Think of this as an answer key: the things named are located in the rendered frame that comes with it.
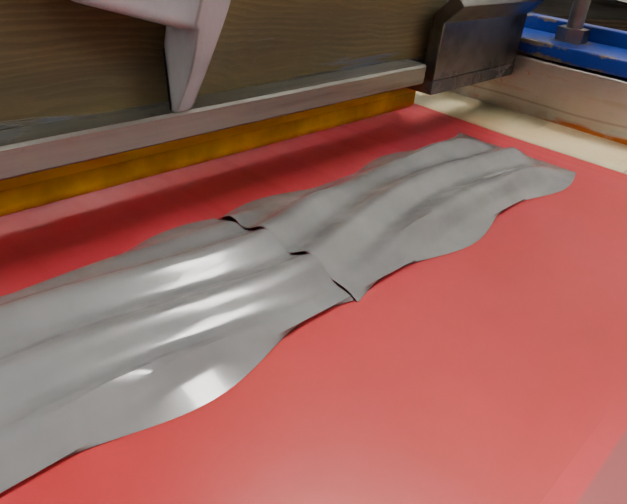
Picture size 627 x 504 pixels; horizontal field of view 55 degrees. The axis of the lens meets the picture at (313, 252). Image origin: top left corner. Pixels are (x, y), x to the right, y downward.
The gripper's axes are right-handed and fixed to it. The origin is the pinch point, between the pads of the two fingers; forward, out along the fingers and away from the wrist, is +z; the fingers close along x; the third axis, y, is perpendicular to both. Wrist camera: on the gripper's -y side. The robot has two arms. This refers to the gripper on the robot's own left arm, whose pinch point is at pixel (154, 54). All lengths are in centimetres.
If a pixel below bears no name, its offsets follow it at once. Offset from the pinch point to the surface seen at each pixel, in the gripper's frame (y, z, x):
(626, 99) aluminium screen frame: -25.3, 2.8, 10.0
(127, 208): 2.3, 5.3, 1.2
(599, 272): -8.5, 5.3, 15.5
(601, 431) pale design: -0.3, 5.3, 18.6
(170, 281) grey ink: 4.4, 4.7, 7.0
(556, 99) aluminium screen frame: -25.2, 3.9, 6.0
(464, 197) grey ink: -8.5, 4.6, 9.6
